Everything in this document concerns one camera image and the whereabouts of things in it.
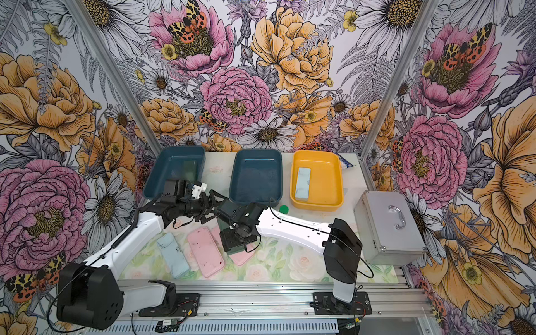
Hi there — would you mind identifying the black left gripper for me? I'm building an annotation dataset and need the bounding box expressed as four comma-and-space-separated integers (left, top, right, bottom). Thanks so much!
176, 189, 226, 224

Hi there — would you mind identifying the dark green case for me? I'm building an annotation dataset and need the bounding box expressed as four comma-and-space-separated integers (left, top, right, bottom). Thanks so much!
181, 160, 198, 183

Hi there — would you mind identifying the dark teal tray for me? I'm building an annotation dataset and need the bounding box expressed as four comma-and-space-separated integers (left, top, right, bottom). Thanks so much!
143, 146, 206, 200
229, 149, 283, 207

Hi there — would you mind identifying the pink pencil case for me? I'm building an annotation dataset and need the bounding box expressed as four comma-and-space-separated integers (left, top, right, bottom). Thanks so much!
211, 227, 254, 267
186, 227, 226, 278

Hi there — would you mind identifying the light blue case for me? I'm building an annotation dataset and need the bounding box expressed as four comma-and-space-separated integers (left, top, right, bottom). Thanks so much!
295, 167, 311, 201
157, 233, 191, 279

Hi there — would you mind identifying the yellow plastic tray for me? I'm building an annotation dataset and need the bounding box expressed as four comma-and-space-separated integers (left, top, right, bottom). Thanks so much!
290, 150, 344, 212

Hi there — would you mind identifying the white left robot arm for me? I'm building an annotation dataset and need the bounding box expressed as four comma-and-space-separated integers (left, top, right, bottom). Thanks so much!
49, 179, 227, 329

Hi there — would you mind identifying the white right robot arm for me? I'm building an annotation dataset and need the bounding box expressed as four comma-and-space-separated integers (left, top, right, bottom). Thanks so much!
214, 200, 362, 307

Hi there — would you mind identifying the white bottle green cap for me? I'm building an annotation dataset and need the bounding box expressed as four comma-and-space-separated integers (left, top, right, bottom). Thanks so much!
279, 205, 290, 214

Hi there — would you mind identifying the blue pen behind tray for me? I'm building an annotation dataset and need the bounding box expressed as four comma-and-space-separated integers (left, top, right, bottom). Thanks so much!
336, 154, 355, 169

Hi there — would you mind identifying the small circuit board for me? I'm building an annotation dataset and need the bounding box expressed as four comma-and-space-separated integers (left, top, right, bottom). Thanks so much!
154, 319, 183, 334

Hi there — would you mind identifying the silver metal case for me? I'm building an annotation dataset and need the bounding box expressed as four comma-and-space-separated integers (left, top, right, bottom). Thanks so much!
354, 191, 427, 266

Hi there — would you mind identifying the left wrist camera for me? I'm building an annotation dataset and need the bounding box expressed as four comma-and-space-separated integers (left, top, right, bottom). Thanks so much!
186, 181, 207, 200

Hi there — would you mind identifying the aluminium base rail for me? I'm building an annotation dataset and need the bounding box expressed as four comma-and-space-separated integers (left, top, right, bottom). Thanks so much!
77, 279, 441, 335

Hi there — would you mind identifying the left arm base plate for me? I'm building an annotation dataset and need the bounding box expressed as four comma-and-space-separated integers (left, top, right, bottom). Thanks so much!
138, 293, 200, 318

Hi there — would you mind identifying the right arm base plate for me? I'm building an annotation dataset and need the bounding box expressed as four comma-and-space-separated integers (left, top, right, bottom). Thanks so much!
309, 290, 373, 316

